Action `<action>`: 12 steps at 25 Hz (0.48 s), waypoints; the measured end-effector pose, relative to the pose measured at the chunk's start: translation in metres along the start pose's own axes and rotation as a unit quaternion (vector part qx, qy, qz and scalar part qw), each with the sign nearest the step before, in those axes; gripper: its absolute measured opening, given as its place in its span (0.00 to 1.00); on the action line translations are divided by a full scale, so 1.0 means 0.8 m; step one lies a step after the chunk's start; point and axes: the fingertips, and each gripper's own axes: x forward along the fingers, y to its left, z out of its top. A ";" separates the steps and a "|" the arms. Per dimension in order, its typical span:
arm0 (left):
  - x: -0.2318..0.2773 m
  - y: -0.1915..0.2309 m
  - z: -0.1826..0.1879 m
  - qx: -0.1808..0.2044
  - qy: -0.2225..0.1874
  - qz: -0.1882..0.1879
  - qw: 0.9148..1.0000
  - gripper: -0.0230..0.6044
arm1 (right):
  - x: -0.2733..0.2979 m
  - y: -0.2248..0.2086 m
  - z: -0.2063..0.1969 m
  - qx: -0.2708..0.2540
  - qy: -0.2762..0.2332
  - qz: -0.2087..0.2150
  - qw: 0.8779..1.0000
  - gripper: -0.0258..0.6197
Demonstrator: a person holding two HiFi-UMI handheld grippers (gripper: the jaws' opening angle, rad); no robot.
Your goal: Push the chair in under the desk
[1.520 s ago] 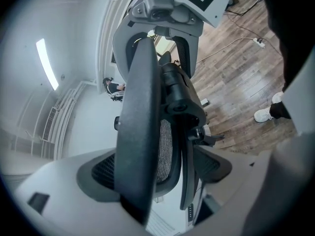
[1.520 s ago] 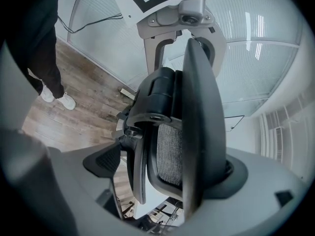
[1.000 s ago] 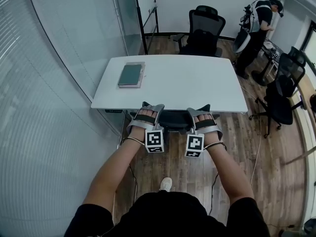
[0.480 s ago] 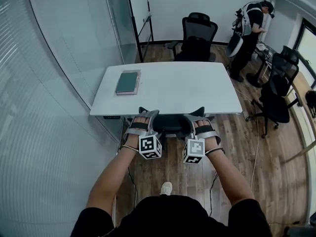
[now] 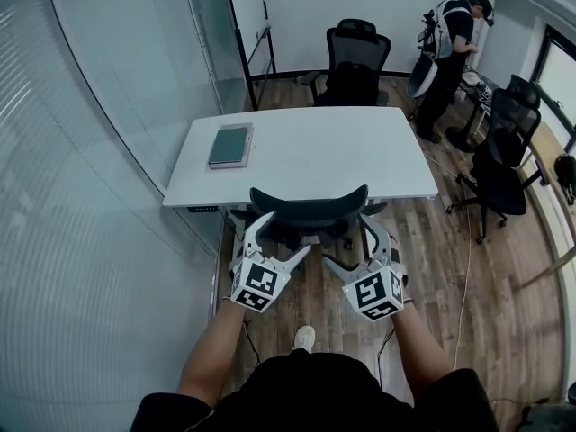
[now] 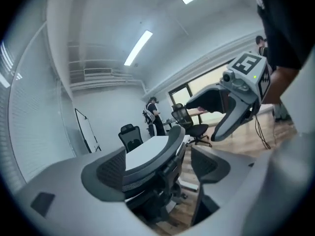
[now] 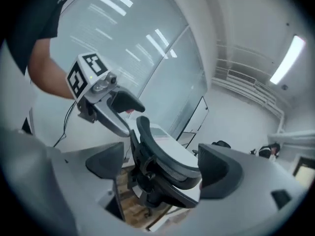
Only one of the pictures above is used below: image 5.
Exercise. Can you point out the window with dark frame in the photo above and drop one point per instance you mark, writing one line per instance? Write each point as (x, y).
(558, 70)

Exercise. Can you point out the white desk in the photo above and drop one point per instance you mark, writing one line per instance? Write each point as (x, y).
(315, 151)

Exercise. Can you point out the person's black clothing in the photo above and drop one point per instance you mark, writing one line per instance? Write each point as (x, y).
(315, 394)

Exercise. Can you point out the desk control panel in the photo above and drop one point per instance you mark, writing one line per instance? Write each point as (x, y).
(203, 208)

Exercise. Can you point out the wooden table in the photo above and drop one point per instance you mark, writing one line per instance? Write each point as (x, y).
(546, 155)

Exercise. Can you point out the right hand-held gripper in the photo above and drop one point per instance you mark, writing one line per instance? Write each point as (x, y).
(373, 293)

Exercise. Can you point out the black mesh chair with headrest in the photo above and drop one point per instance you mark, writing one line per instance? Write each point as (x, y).
(504, 164)
(355, 70)

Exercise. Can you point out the green notebook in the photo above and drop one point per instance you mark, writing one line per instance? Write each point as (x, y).
(228, 146)

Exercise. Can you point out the person's right forearm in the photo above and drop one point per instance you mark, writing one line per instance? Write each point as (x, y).
(418, 353)

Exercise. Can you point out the black mesh office chair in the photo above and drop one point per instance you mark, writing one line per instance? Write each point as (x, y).
(310, 212)

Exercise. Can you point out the white chair shell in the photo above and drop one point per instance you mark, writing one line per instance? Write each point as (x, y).
(423, 77)

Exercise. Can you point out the grey notebook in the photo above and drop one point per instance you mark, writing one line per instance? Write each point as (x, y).
(248, 151)

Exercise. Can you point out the dark side table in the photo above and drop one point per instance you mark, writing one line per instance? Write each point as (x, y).
(478, 86)

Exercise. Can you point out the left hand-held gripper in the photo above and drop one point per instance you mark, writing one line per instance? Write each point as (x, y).
(258, 284)

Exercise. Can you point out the black metal frame stand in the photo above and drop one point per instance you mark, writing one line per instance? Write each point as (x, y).
(271, 47)

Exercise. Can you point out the person's white shoe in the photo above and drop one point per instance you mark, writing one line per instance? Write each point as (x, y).
(304, 338)

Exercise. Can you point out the black bag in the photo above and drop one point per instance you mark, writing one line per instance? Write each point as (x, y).
(566, 173)

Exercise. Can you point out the person's left forearm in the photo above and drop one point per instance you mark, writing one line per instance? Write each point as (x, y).
(211, 353)

